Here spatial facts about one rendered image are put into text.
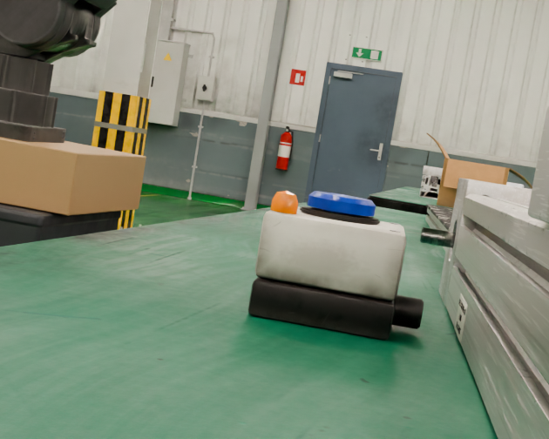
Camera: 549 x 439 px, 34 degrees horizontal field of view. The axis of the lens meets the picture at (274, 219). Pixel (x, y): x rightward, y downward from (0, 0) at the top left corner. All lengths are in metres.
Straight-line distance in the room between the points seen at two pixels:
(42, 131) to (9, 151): 0.07
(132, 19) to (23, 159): 6.23
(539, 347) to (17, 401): 0.17
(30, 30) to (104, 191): 0.17
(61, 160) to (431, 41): 11.04
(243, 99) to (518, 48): 3.62
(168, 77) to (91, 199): 11.20
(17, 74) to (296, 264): 0.52
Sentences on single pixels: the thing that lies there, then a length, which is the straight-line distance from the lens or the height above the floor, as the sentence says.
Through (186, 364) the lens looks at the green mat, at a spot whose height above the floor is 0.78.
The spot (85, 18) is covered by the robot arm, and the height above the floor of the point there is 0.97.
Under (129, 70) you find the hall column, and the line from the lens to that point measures 7.04.
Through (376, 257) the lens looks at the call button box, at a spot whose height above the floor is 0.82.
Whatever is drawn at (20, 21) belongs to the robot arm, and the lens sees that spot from 0.93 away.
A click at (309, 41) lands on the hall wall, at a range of 11.95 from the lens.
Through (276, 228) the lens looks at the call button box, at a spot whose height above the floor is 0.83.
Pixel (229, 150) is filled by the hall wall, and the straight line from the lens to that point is 12.05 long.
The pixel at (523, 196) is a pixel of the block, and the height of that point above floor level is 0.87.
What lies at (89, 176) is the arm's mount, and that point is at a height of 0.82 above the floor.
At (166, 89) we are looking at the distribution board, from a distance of 12.09.
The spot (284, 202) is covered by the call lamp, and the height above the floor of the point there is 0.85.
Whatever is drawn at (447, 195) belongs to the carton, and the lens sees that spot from 2.84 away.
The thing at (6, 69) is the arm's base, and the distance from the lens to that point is 0.94.
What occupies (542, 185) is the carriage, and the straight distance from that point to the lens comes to 0.31.
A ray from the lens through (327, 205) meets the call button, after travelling 0.51.
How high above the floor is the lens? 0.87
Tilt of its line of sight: 5 degrees down
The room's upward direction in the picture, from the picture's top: 9 degrees clockwise
